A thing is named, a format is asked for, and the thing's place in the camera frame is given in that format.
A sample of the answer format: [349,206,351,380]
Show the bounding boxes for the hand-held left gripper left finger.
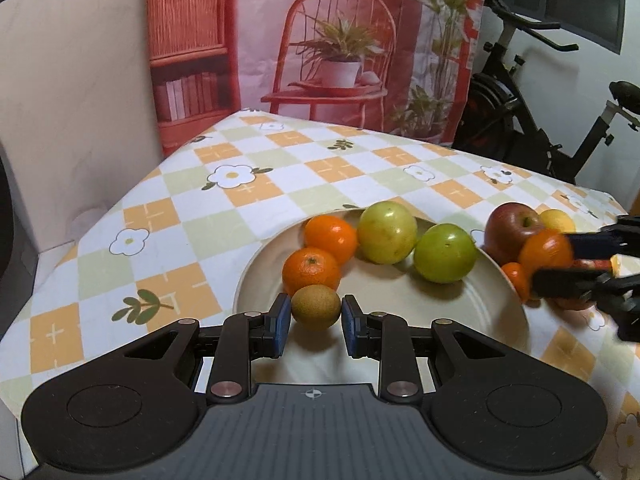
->
[80,294,292,406]

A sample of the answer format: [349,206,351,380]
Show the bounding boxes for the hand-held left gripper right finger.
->
[341,295,551,406]

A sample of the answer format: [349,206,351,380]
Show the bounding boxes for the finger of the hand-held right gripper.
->
[531,267,615,302]
[564,215,640,261]

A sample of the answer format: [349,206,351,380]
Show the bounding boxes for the red apple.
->
[484,202,548,266]
[550,257,615,311]

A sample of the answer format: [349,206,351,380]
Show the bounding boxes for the small brown kiwi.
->
[290,284,340,331]

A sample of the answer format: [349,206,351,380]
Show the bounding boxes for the orange tangerine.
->
[282,247,342,297]
[303,215,359,266]
[500,262,531,303]
[517,230,575,281]

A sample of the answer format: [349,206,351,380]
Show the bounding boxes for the yellow lemon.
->
[539,208,577,233]

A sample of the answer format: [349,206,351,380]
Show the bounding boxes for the beige round plate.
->
[233,207,531,386]

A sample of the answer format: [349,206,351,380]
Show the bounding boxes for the green apple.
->
[357,201,418,265]
[413,223,477,284]

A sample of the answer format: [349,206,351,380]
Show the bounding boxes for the checkered flower tablecloth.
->
[0,107,640,480]

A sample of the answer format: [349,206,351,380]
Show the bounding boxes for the black exercise bike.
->
[452,0,640,186]

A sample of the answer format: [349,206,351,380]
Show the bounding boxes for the printed red backdrop cloth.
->
[145,0,501,158]

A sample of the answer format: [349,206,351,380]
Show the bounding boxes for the white panel board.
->
[0,0,166,256]

